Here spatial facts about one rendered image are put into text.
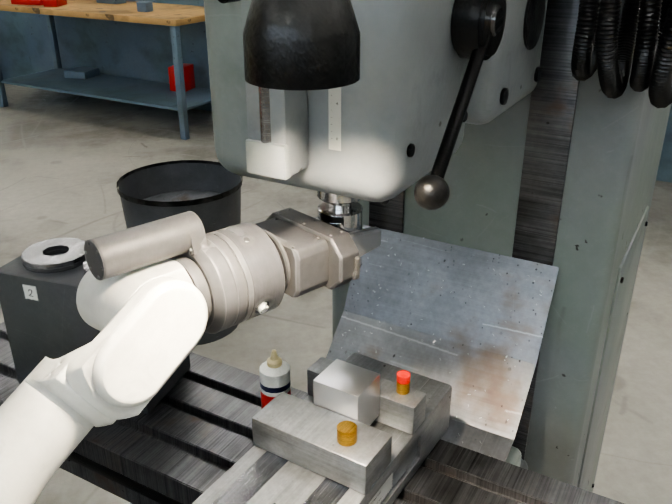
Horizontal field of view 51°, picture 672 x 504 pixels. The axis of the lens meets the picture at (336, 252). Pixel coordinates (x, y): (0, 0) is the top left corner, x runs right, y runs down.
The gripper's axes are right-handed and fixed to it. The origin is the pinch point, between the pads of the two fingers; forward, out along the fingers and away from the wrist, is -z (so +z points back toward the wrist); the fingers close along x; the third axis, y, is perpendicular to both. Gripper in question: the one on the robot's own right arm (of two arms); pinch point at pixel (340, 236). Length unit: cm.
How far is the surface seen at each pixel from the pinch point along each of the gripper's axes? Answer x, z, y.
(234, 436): 13.9, 5.5, 31.8
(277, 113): -5.0, 12.0, -15.9
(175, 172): 199, -95, 64
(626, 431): 22, -152, 121
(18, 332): 43, 21, 23
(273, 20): -16.3, 21.0, -24.8
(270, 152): -4.5, 12.4, -12.6
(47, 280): 37.1, 17.9, 13.3
